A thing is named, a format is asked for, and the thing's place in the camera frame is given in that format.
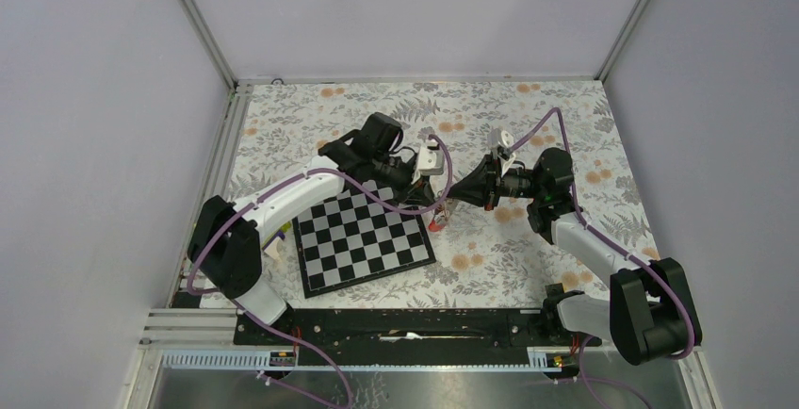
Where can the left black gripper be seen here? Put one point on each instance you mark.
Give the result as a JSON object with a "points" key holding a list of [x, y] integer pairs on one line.
{"points": [[420, 195]]}

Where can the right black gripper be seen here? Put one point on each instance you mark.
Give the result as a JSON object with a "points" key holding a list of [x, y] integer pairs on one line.
{"points": [[479, 188]]}

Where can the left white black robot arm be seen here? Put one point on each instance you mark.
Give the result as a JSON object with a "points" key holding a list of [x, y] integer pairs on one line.
{"points": [[226, 244]]}

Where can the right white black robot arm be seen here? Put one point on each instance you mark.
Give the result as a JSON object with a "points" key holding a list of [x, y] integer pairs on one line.
{"points": [[650, 312]]}

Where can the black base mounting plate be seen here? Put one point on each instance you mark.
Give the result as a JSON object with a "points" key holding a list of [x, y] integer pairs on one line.
{"points": [[326, 332]]}

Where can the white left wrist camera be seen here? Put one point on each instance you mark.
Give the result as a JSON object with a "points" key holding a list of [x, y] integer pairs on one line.
{"points": [[430, 160]]}

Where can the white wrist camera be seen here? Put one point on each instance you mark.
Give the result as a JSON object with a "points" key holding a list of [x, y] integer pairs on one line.
{"points": [[430, 160], [501, 151]]}

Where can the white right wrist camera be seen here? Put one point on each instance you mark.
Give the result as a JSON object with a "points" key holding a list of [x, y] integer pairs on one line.
{"points": [[501, 151]]}

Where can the grey slotted cable duct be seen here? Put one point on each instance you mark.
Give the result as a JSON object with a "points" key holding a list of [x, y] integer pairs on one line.
{"points": [[525, 359]]}

